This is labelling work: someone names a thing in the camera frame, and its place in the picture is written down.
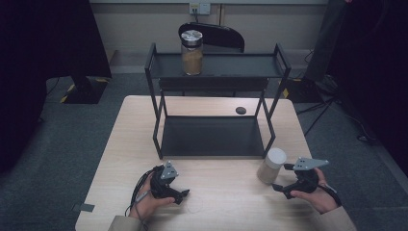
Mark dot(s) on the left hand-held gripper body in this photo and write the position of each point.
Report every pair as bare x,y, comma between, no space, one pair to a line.
163,183

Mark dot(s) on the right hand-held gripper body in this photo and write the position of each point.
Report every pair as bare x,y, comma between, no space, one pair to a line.
306,179

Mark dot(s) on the white cylindrical container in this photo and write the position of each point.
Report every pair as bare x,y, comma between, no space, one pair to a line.
271,166

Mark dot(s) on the black metal two-tier rack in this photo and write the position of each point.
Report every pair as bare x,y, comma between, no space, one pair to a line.
211,136

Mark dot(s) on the glass jar with metal lid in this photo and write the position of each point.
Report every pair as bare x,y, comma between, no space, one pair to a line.
191,56

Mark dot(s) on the person's right hand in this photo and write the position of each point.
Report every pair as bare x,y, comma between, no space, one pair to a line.
319,199

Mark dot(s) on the person's left hand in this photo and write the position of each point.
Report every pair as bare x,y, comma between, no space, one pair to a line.
149,203

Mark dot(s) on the black tripod legs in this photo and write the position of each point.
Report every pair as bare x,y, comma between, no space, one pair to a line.
317,117

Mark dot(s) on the grey tape strip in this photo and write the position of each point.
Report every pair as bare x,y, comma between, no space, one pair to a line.
84,207

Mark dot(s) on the black round table grommet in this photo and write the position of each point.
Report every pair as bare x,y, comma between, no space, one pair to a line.
241,110

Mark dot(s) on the black stand base yellow stripes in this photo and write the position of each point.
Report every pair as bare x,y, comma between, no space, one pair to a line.
301,91
85,91

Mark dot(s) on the dark curtain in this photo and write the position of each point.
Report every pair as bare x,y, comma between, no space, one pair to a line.
38,64
375,64

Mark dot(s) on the grey upright panel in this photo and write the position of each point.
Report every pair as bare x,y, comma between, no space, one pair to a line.
325,41

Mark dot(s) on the black folding chair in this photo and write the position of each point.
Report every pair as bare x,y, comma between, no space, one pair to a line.
224,37

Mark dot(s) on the white wall socket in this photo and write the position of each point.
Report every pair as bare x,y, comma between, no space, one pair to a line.
199,8

